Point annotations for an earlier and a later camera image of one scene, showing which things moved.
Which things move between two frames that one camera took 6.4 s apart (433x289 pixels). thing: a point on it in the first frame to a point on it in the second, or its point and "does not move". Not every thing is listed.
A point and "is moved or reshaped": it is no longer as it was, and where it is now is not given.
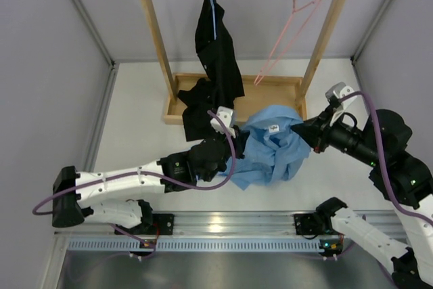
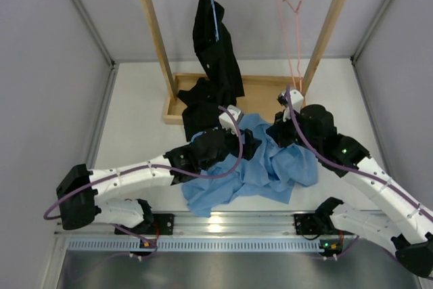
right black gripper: x=316 y=132 to x=278 y=130
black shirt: x=224 y=82 does not move
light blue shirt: x=272 y=151 is moved or reshaped
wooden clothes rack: x=260 y=90 does not move
